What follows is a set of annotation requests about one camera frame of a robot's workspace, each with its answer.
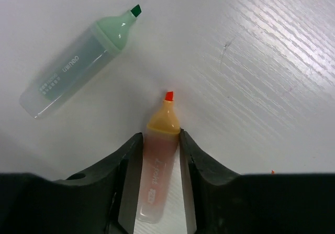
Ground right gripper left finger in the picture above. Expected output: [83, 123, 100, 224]
[1, 133, 143, 233]

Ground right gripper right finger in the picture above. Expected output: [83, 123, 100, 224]
[179, 131, 334, 233]

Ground orange pastel marker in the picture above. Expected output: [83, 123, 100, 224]
[137, 91, 181, 224]

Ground green pastel marker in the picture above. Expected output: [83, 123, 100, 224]
[19, 5, 142, 118]

